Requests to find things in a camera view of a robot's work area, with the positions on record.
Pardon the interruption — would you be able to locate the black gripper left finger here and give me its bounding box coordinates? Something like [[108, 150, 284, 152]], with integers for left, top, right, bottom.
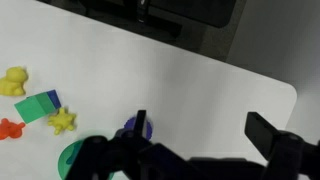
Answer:
[[66, 109, 188, 180]]

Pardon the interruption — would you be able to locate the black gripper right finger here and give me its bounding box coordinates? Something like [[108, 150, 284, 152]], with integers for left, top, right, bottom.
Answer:
[[244, 111, 320, 180]]

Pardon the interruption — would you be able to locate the orange toy figure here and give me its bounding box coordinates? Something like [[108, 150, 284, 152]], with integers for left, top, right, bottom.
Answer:
[[0, 117, 26, 141]]

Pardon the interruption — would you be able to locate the green bowl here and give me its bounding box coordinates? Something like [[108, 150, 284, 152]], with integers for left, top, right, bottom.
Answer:
[[57, 138, 116, 180]]

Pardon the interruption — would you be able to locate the yellow spiky star toy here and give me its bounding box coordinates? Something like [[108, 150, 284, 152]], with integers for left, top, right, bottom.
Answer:
[[47, 107, 78, 136]]

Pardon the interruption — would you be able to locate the yellow dinosaur toy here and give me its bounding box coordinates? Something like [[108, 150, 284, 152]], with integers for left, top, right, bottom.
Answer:
[[0, 65, 30, 98]]

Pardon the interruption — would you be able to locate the purple ball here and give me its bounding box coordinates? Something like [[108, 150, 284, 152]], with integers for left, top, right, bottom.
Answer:
[[123, 114, 154, 141]]

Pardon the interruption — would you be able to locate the green and blue block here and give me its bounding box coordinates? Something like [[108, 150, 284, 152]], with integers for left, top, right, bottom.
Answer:
[[14, 89, 63, 125]]

